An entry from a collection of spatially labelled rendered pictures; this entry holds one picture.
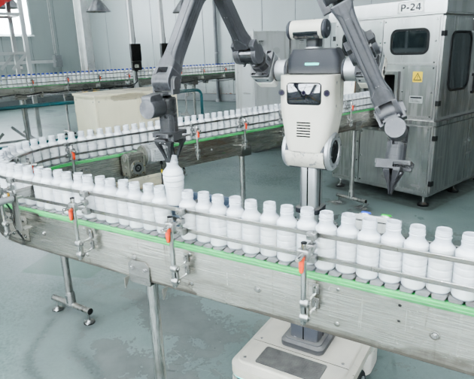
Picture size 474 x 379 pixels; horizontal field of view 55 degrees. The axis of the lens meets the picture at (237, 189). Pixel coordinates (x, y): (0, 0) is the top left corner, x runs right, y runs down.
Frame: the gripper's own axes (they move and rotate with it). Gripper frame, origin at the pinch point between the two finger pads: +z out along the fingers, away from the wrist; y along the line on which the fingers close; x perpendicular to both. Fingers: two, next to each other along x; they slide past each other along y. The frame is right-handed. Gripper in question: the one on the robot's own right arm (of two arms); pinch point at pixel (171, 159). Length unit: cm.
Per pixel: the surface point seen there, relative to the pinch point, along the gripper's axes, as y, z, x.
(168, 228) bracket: 12.0, 18.8, 6.6
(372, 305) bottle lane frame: 6, 32, 68
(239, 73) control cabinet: -539, 6, -294
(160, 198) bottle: 2.2, 13.5, -4.4
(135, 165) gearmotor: -90, 34, -104
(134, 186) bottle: 1.8, 10.8, -16.3
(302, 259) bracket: 13, 19, 51
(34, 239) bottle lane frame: 6, 40, -73
